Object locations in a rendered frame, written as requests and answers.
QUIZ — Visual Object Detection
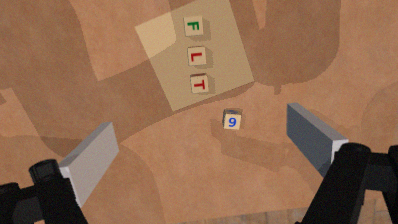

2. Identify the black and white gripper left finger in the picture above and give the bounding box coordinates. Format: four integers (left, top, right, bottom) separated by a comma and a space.
0, 122, 119, 224

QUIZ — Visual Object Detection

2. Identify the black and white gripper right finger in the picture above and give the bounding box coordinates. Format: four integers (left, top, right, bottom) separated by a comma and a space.
287, 102, 398, 224

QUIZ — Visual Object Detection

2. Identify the beige letter block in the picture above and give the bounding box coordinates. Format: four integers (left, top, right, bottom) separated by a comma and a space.
222, 109, 241, 130
183, 15, 203, 37
190, 73, 208, 94
187, 46, 206, 66

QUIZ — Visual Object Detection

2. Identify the tan square mat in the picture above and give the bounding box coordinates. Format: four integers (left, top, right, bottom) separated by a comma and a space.
135, 0, 254, 111

